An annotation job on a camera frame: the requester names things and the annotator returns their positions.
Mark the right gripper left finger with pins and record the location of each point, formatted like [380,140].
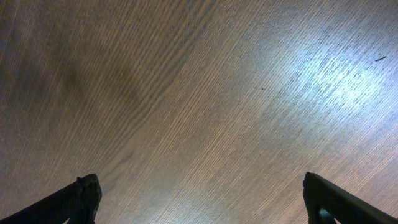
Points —
[76,203]

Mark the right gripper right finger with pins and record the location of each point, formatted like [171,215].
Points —
[327,203]

